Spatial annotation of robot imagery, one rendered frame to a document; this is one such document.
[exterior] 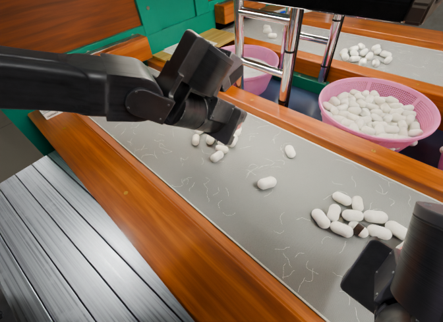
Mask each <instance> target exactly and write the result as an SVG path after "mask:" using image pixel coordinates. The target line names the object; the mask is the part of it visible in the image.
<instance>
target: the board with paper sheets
mask: <svg viewBox="0 0 443 322"><path fill-rule="evenodd" d="M199 36H201V37H203V38H204V39H206V40H209V41H212V42H215V43H217V44H216V45H214V46H216V47H221V46H223V45H225V44H227V43H229V42H231V41H233V40H234V39H235V34H234V33H231V32H226V31H223V30H218V29H215V28H212V29H210V30H207V31H205V32H203V33H201V34H199ZM163 51H164V50H163ZM163 51H160V52H158V53H155V54H153V55H152V56H153V58H154V59H157V60H159V61H161V62H163V63H165V62H166V61H167V60H170V58H171V56H172V55H171V54H169V53H166V52H163Z"/></svg>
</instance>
